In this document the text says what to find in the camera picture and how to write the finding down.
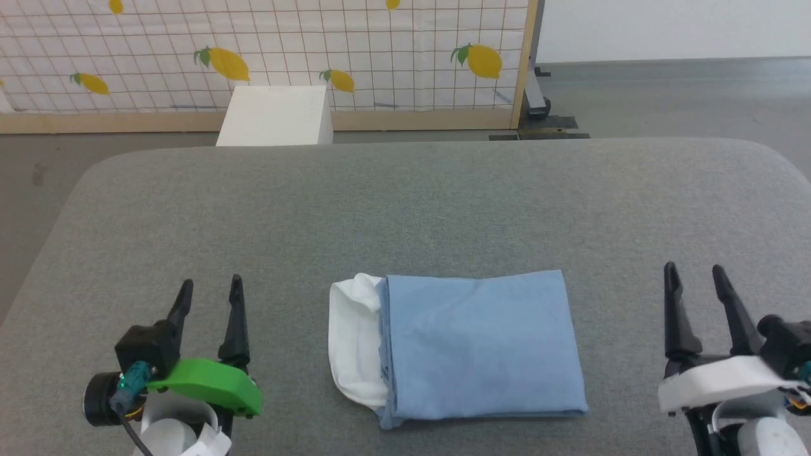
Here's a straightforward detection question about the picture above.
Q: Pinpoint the grey metal partition stand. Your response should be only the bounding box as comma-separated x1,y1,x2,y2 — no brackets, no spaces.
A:
488,0,592,141

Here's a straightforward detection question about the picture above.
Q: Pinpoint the lemon print partition panel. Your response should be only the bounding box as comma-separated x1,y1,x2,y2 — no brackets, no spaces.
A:
0,0,540,134

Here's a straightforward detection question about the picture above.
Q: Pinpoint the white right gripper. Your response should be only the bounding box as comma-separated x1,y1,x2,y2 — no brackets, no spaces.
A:
657,262,804,417

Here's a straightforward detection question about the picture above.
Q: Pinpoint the white label tape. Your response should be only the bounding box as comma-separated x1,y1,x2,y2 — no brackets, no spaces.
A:
182,424,233,456

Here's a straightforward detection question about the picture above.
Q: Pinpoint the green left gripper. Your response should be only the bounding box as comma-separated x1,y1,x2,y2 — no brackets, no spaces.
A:
83,274,264,428

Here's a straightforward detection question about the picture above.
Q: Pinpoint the light blue polo shirt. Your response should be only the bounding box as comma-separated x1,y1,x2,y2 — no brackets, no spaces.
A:
328,270,590,431

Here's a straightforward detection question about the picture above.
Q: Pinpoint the white box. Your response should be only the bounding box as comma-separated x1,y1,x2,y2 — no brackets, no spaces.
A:
216,85,335,146

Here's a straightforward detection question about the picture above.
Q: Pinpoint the grey fabric sofa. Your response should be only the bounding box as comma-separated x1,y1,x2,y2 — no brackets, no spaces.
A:
0,138,811,456

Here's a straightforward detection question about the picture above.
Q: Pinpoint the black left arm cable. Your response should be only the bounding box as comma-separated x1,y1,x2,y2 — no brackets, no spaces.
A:
110,362,156,456

